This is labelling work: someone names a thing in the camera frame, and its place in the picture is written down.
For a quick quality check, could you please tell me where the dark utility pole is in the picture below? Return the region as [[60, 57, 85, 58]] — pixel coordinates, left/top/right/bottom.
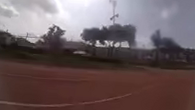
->
[[24, 31, 30, 44]]

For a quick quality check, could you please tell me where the long pale wall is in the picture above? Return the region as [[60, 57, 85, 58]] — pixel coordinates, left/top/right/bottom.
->
[[61, 39, 161, 63]]

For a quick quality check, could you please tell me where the cluster of dark trees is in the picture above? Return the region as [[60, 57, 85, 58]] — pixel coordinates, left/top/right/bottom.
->
[[77, 20, 139, 60]]

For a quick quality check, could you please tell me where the small round tree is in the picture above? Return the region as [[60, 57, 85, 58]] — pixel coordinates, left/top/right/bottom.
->
[[37, 22, 69, 56]]

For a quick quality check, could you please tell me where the tall mast with antennas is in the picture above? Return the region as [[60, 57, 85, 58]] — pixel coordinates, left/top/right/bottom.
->
[[106, 0, 122, 27]]

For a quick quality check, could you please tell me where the dark leaning tree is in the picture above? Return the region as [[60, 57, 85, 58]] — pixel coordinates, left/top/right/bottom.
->
[[147, 27, 190, 65]]

